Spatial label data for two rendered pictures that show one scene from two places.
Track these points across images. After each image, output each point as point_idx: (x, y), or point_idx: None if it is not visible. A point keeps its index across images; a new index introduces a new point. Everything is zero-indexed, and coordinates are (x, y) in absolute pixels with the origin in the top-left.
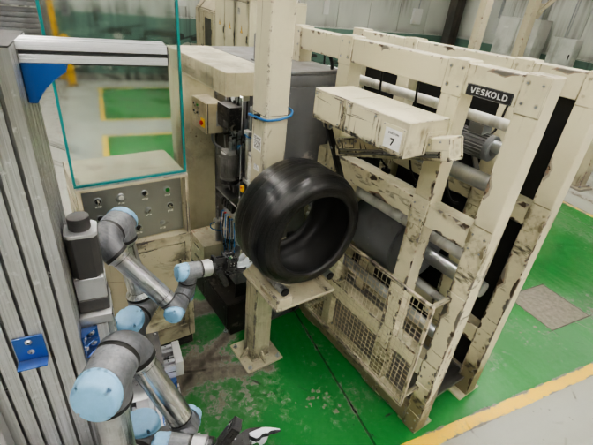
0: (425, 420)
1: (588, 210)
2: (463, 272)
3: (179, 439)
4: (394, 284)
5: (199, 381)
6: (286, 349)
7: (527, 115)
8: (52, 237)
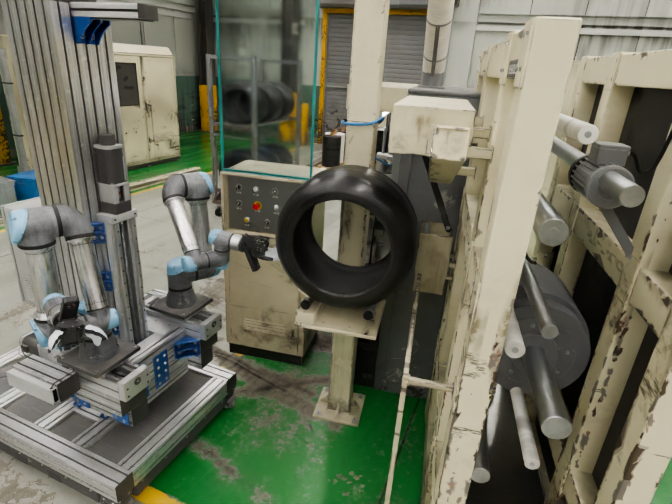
0: None
1: None
2: (464, 346)
3: (57, 300)
4: (447, 366)
5: (270, 396)
6: (370, 422)
7: (516, 84)
8: (68, 133)
